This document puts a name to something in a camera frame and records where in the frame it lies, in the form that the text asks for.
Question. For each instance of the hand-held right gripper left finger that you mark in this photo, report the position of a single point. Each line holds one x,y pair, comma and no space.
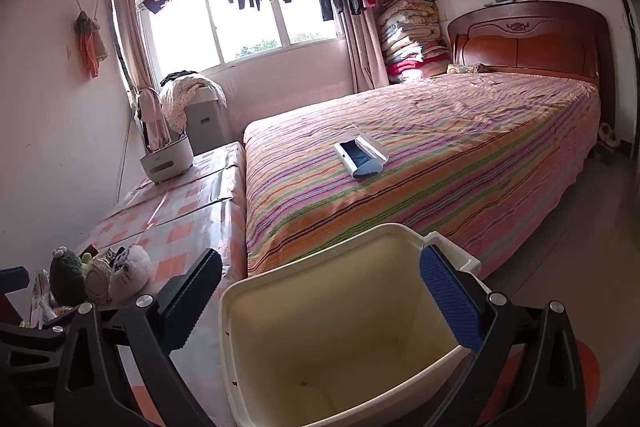
192,302

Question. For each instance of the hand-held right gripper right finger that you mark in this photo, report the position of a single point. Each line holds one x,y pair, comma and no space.
450,302

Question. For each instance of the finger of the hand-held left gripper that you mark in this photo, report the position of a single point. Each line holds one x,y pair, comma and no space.
14,279
25,342

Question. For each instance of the green plush toy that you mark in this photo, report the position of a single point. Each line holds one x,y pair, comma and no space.
67,274

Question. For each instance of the white plush toy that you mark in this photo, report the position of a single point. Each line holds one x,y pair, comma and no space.
132,272

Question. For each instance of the cream plastic bin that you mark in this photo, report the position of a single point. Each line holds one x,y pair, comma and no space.
325,307

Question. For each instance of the white printed plastic bag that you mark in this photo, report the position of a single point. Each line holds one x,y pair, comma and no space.
42,297

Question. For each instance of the checkered cloth covered table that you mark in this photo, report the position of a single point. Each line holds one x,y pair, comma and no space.
165,227

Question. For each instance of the round beige plush toy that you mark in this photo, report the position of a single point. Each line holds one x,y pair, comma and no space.
97,279

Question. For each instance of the bed with striped sheet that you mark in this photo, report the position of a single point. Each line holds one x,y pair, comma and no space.
425,167

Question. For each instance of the orange round stool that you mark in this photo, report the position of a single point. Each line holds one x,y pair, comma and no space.
590,372

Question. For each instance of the open white glasses case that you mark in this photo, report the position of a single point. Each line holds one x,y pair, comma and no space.
357,157

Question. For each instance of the grey plastic cabinet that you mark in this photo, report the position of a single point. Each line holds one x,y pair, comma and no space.
210,127

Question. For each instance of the pale pink fabric cover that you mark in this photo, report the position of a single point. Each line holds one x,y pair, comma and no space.
152,117

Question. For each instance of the dotted white cloth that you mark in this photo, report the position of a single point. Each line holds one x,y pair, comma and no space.
180,102

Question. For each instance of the pair of beige slippers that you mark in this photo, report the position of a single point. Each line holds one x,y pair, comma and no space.
606,134

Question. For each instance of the small green floral pillow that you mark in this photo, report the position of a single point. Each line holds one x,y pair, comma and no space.
465,69

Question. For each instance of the orange hanging cloth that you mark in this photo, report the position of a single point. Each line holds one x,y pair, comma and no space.
90,47

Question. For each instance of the beige window curtain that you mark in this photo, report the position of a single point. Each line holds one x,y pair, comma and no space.
365,52
131,32

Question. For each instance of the stack of folded quilts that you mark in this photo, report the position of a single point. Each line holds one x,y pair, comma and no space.
410,37

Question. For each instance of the brown wooden headboard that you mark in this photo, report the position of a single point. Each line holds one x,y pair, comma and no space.
525,42

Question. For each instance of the bright window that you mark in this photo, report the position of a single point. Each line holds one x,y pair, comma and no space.
250,37

